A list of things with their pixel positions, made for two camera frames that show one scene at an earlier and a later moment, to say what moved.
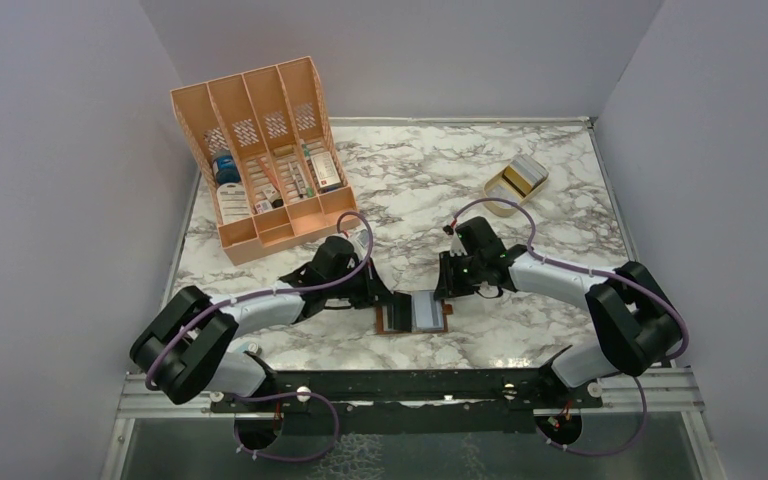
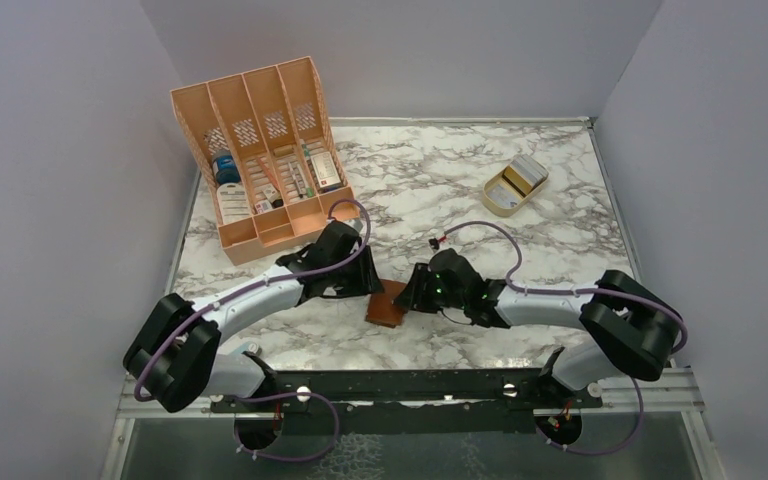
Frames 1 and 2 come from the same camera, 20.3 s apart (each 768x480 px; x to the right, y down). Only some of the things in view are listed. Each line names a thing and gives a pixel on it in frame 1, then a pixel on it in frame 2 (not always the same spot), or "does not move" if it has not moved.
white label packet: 233,202 does not move
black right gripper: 445,289 → 413,295
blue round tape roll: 225,170 does not move
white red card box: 325,169 does not move
